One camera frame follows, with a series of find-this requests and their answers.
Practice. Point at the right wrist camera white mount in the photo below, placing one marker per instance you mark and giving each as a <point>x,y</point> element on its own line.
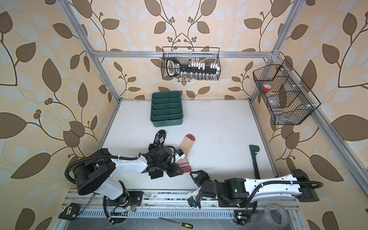
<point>193,201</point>

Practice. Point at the black wire basket back wall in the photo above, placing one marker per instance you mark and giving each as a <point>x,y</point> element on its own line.
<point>202,54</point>

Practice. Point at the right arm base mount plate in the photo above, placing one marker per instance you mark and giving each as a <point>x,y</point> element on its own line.
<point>235,199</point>

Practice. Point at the black wire basket right wall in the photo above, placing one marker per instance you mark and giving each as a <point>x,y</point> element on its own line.
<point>290,100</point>

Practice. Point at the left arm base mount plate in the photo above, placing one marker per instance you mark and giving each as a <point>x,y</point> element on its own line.
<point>130,198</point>

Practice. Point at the red lidded container in basket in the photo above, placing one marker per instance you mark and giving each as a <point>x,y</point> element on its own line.
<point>266,88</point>

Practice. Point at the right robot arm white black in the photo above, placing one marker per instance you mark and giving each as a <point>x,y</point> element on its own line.
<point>296,184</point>

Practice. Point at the green plastic divided tray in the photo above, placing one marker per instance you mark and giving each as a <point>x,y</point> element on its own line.
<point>166,109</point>

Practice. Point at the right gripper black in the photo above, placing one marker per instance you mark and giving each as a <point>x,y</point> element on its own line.
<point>200,178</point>

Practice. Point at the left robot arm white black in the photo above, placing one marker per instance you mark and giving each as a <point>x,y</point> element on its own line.
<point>93,174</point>

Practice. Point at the yellow black handled screwdriver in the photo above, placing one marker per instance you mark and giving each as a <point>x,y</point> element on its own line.
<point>182,224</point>

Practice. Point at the beige sock maroon purple stripes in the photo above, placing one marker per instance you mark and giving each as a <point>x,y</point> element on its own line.
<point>186,146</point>

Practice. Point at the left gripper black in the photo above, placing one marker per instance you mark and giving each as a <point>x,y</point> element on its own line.
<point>166,166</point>

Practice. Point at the aluminium front rail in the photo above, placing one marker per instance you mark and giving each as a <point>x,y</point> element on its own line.
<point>172,204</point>

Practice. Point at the black grey argyle sock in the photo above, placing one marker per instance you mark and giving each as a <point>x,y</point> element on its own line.
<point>158,140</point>

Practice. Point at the clear tape roll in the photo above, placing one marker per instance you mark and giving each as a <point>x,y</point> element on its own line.
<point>276,215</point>

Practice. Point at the black socket set rail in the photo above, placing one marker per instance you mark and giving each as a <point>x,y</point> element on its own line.
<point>190,68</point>

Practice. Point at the black yellow tape measure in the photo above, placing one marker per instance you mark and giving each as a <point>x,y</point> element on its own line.
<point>70,212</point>

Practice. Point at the green pipe wrench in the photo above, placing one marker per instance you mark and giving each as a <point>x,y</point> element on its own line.
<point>254,149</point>

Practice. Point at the black wire basket wall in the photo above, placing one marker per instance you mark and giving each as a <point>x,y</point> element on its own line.
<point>202,54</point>
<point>290,100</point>

